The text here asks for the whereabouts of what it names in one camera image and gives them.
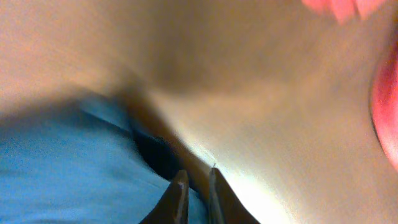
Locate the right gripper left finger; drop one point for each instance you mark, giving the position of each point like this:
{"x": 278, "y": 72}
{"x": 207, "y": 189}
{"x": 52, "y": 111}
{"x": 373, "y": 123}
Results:
{"x": 172, "y": 208}

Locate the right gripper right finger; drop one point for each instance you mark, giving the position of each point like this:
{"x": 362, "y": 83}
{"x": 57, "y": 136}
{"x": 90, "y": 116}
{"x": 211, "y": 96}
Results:
{"x": 224, "y": 207}

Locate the navy blue shorts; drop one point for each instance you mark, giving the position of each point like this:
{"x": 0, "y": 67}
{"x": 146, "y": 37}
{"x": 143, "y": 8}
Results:
{"x": 88, "y": 161}

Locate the red cloth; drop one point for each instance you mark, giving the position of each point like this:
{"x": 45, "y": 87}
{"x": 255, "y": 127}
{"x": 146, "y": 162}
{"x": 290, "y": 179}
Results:
{"x": 384, "y": 89}

